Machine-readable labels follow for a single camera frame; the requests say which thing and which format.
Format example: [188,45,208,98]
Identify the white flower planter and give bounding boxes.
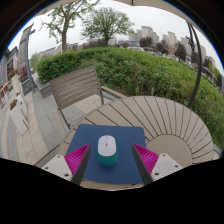
[8,98,29,136]

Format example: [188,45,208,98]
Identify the round-crowned tree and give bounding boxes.
[80,6,135,47]

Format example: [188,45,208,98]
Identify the thin-crowned tree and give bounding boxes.
[41,0,101,54]

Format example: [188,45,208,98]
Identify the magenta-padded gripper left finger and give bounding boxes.
[41,143,92,186]

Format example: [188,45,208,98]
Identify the white and teal computer mouse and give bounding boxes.
[96,134,119,167]

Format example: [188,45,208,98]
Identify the green hedge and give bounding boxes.
[35,46,224,148]

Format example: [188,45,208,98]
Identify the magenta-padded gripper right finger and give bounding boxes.
[131,143,184,186]

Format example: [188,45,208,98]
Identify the dark stone sign post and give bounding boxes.
[17,23,37,96]

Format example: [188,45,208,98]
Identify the blue rectangular mouse pad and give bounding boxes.
[65,123,148,185]

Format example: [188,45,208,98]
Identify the dark curved parasol pole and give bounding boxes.
[185,21,203,109]

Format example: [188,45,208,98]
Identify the distant apartment buildings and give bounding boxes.
[128,25,218,68]

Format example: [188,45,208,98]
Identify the brown slatted outdoor chair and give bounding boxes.
[49,65,128,129]

